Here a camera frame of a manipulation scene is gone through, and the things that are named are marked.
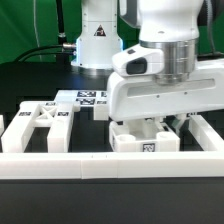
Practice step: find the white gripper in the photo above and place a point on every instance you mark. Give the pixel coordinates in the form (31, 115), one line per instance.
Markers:
(140, 97)

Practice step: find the white chair seat part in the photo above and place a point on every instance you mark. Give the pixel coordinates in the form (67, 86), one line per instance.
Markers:
(144, 135)

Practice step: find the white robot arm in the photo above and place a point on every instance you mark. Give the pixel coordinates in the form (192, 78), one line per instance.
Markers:
(112, 26)

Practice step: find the white chair backrest part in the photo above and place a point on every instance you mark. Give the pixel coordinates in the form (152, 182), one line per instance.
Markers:
(56, 116)

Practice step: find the white U-shaped fence frame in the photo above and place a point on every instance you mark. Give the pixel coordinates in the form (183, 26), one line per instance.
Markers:
(206, 163)

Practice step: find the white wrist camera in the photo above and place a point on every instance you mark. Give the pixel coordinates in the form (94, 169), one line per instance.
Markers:
(138, 61)

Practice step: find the white small chair post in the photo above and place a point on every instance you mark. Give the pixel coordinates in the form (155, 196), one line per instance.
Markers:
(100, 111)

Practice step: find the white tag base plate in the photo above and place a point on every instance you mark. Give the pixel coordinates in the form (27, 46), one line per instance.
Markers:
(86, 98)

